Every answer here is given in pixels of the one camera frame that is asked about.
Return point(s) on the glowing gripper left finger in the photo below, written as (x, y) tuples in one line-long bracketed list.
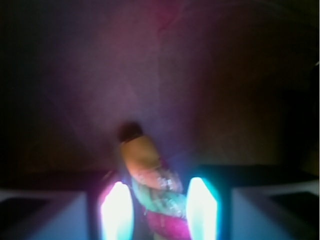
[(117, 213)]

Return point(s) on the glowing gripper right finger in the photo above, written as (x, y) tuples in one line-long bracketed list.
[(202, 209)]

